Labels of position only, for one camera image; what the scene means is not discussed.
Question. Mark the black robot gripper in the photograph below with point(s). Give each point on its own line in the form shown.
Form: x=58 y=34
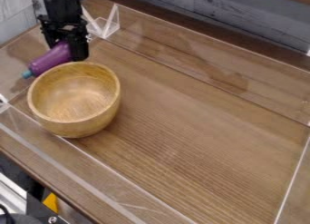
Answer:
x=63 y=22

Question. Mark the purple toy eggplant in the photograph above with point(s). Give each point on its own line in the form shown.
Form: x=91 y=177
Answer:
x=58 y=55

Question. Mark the brown wooden bowl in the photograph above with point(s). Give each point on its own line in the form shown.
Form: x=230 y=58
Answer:
x=75 y=99

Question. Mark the yellow black equipment base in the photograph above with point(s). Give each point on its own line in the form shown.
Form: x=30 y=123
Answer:
x=26 y=197

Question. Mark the clear acrylic table enclosure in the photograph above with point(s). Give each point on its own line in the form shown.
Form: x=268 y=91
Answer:
x=209 y=145

